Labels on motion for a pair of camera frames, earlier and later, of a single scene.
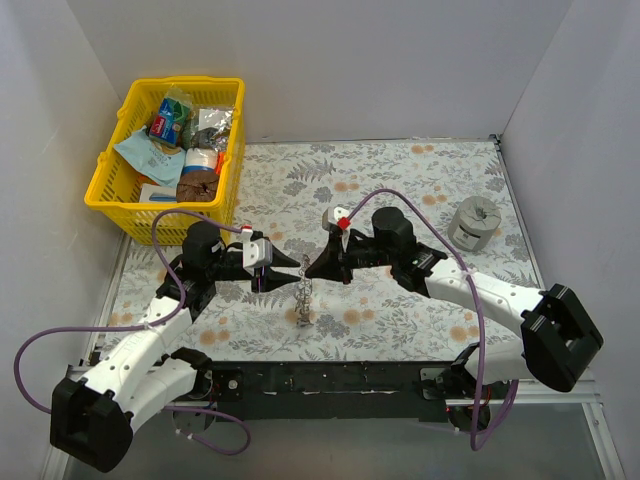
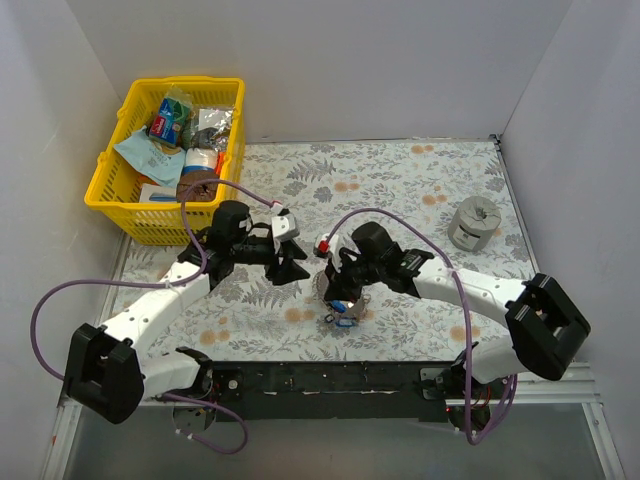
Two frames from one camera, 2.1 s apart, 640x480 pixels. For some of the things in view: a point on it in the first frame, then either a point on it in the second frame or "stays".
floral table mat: (455, 197) stays
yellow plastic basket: (174, 157) stays
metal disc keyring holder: (304, 298) -> (355, 311)
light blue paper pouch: (158, 166) stays
